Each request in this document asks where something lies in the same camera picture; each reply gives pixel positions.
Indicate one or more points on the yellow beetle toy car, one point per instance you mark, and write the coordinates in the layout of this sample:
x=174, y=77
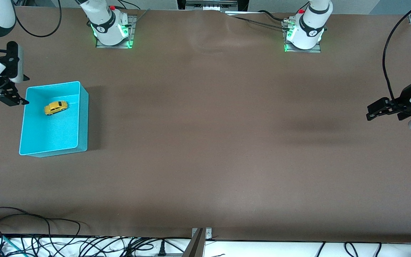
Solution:
x=55, y=107

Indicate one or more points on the grey power strip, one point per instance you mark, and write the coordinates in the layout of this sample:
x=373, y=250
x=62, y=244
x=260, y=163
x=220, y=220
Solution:
x=211, y=4

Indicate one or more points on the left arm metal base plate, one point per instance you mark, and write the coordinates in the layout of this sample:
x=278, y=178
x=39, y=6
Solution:
x=315, y=49

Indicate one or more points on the turquoise plastic bin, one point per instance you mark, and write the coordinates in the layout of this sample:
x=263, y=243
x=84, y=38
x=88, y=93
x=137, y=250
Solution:
x=55, y=135

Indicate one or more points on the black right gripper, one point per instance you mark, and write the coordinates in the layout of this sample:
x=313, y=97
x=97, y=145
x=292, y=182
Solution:
x=6, y=94

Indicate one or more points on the black power plug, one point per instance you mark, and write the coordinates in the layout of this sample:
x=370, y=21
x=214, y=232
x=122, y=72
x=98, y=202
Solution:
x=162, y=248

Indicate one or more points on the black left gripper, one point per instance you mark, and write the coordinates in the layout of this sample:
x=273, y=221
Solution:
x=406, y=100

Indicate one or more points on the small metal table bracket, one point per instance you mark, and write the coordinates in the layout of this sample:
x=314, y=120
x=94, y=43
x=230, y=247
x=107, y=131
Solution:
x=208, y=233

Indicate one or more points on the grey metal mast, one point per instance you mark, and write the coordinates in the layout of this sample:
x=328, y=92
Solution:
x=194, y=246

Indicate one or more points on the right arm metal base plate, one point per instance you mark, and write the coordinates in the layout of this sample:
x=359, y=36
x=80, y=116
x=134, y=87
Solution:
x=132, y=25

